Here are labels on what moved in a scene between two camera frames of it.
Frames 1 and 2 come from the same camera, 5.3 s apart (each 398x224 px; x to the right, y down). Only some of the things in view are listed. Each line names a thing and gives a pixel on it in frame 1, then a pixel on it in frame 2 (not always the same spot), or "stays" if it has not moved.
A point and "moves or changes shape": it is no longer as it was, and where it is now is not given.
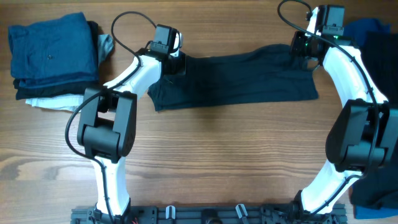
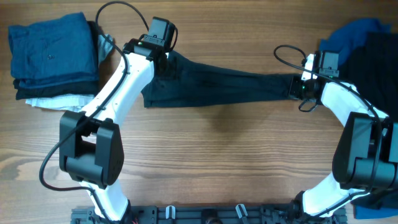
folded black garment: [25, 92] stays
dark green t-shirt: [265, 74] moves or changes shape
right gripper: [295, 46] to [293, 91]
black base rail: [210, 214] stays
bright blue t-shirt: [353, 31] stays
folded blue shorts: [56, 53] stays
